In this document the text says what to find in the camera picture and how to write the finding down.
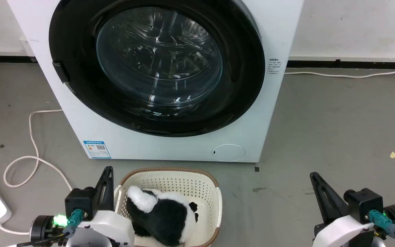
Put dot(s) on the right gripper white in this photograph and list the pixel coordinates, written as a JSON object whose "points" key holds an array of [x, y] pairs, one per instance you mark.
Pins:
{"points": [[345, 231]]}

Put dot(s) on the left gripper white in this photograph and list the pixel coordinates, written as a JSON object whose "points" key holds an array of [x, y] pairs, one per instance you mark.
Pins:
{"points": [[110, 228]]}

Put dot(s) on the white front-load washing machine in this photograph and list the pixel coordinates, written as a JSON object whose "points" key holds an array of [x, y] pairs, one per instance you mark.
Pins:
{"points": [[170, 149]]}

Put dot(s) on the round black glass washer door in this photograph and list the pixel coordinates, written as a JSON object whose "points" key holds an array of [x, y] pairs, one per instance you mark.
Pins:
{"points": [[81, 89]]}

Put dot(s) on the blue energy label sticker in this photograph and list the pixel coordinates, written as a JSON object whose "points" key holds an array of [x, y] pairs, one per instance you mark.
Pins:
{"points": [[96, 149]]}

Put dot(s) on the black and white plush toy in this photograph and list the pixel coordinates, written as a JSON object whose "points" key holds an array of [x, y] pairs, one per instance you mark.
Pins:
{"points": [[165, 216]]}

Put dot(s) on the cream perforated laundry basket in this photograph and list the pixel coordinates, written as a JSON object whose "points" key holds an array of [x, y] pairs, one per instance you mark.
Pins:
{"points": [[183, 183]]}

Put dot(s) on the round white filter cover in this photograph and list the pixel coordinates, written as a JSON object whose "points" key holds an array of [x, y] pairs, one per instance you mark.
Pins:
{"points": [[229, 153]]}

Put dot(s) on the small printed text sticker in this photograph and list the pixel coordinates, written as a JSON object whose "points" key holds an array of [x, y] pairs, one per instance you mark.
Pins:
{"points": [[275, 66]]}

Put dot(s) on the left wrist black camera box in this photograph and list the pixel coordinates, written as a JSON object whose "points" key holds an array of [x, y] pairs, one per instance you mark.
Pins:
{"points": [[79, 202]]}

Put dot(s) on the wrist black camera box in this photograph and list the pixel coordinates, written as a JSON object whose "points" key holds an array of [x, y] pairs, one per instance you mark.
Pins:
{"points": [[79, 202], [363, 204]]}

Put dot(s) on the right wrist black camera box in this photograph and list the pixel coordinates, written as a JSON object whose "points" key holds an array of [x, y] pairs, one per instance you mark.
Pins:
{"points": [[363, 204]]}

